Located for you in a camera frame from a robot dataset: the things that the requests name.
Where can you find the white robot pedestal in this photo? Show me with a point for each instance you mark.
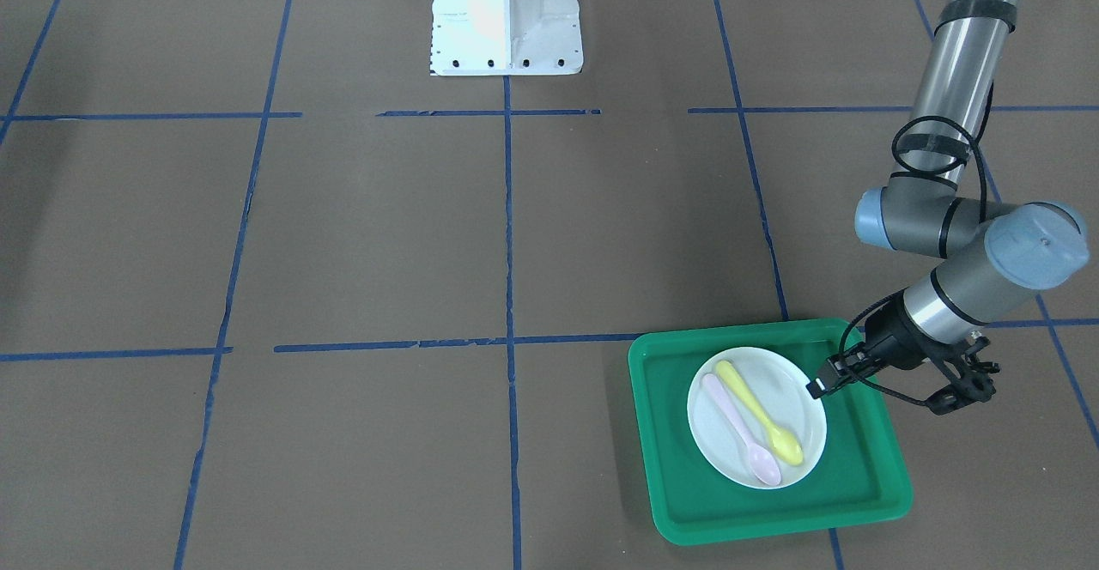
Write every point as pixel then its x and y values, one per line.
pixel 506 37

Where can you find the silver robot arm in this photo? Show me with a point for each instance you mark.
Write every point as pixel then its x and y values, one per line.
pixel 992 256

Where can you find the yellow plastic spoon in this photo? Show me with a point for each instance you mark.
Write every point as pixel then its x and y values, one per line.
pixel 780 441

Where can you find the pink plastic spoon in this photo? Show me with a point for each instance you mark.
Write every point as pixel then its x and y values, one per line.
pixel 759 460

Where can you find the green plastic tray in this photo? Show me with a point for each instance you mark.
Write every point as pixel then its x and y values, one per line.
pixel 861 477

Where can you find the white round plate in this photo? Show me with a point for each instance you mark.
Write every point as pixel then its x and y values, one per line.
pixel 780 387

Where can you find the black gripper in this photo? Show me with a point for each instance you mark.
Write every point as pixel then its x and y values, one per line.
pixel 893 337

